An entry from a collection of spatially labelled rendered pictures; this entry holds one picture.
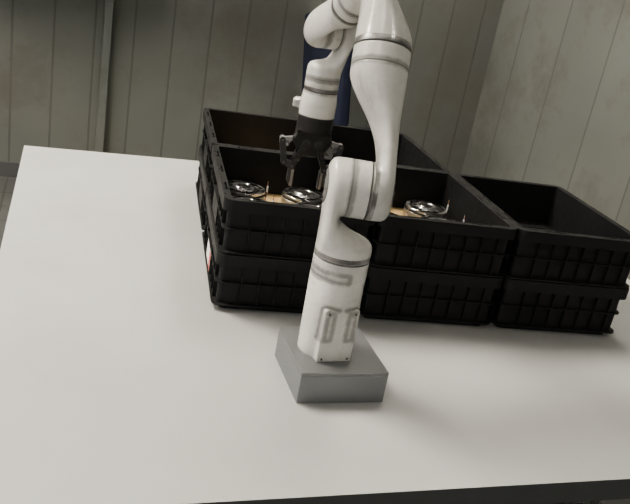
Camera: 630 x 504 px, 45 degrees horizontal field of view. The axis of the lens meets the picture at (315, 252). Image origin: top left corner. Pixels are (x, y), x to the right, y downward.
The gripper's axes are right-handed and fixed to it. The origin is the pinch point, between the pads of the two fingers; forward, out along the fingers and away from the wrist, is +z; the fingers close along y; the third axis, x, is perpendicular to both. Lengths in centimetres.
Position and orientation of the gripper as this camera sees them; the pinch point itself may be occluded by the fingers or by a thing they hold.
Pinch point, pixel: (305, 180)
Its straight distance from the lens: 162.0
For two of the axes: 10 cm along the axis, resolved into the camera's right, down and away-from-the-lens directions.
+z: -1.7, 9.2, 3.6
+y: 9.8, 1.1, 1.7
